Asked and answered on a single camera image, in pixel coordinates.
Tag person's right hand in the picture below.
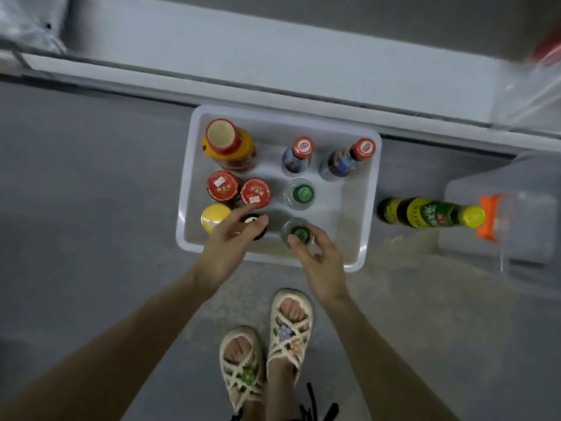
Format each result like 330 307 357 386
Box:
288 223 352 308

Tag clear plastic bin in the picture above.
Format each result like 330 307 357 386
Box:
438 153 561 299

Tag person's left forearm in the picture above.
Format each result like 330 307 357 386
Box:
0 271 216 421

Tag grey floor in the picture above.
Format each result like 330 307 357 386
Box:
0 78 561 421

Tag white plastic packets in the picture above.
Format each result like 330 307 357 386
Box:
0 0 71 56

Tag person's left hand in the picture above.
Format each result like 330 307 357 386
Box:
193 203 270 295

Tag white metal store shelving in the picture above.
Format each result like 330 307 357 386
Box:
0 0 561 156

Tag person's right forearm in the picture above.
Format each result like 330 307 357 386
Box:
324 289 461 421

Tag person's left beige sandal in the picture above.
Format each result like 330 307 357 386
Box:
219 324 266 416

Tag white vinegar bottle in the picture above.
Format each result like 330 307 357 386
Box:
285 178 318 211
280 217 315 249

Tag pack of clear empty bottles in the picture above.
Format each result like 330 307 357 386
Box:
491 26 561 135

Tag green-label oyster sauce bottle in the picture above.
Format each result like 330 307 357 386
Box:
377 195 487 232

